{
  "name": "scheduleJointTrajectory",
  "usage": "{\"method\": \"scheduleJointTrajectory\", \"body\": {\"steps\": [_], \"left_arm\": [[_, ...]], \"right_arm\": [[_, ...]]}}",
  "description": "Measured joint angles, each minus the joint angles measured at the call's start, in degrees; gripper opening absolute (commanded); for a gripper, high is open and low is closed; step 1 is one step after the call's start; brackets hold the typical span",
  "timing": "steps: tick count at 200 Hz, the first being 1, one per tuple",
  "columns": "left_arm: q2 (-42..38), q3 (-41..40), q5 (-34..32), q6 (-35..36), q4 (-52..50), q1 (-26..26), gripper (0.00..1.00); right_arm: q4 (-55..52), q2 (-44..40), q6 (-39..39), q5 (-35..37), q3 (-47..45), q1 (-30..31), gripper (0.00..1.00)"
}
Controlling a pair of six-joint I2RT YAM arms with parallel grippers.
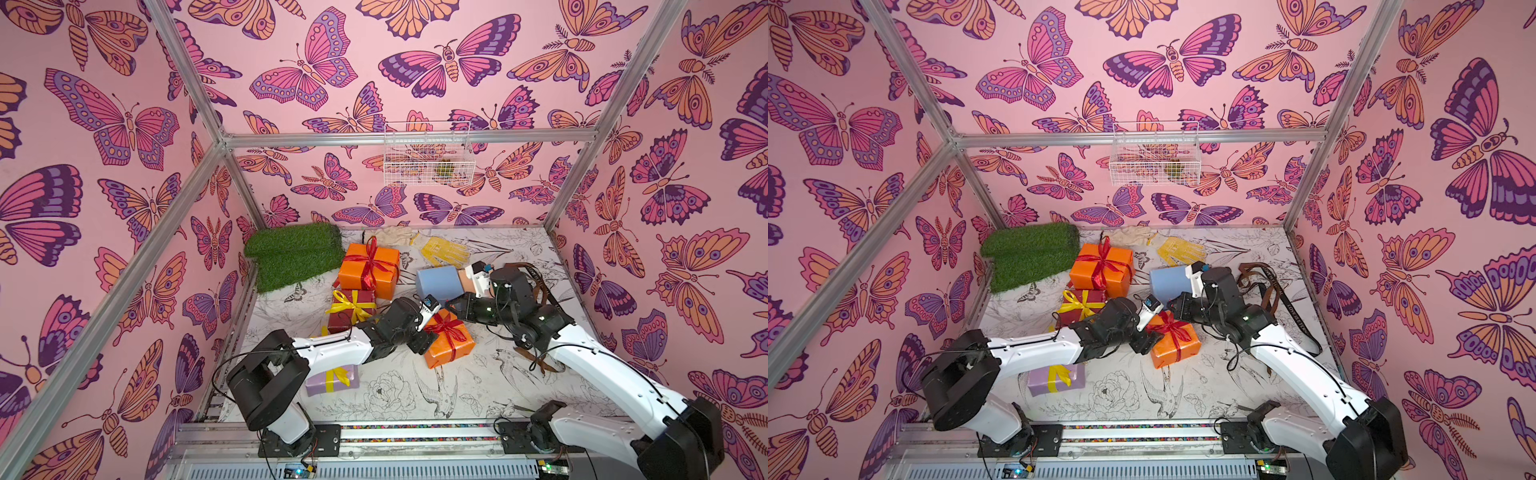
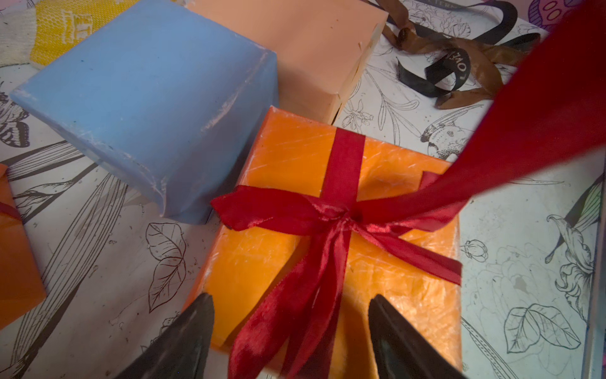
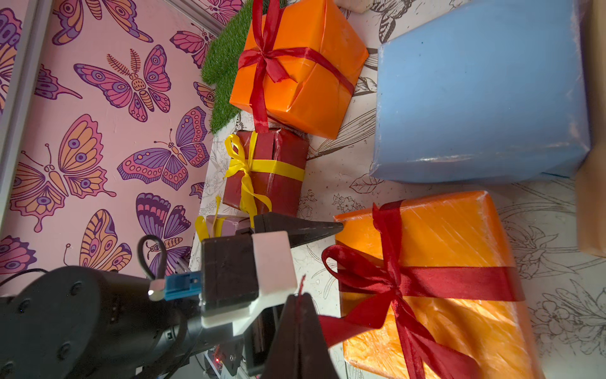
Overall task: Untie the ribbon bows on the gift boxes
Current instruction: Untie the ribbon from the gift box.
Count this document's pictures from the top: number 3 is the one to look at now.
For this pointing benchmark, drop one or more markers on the purple gift box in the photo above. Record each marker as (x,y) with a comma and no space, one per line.
(235,224)

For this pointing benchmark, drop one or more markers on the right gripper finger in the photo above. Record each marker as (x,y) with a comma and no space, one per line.
(299,350)

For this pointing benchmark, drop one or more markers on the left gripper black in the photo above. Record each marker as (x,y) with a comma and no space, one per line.
(247,354)

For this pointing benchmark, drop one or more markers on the peach gift box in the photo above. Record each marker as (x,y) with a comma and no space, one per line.
(590,179)

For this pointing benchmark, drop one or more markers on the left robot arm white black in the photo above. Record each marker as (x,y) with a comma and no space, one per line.
(77,322)

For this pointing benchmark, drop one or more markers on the yellow ribbon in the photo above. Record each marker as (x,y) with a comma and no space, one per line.
(246,175)
(211,226)

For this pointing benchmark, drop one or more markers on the large orange gift box back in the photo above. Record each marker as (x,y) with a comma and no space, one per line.
(312,100)

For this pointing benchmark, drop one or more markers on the green artificial grass mat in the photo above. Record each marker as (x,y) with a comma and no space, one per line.
(221,65)

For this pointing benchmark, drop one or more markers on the orange gift box front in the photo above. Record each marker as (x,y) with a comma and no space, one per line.
(448,230)

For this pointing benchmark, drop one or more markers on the light blue gift box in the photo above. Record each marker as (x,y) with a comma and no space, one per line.
(492,91)

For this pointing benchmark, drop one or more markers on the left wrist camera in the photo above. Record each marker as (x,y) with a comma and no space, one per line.
(240,276)

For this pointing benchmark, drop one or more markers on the yellow ribbon on red box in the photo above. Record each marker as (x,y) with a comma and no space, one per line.
(246,175)

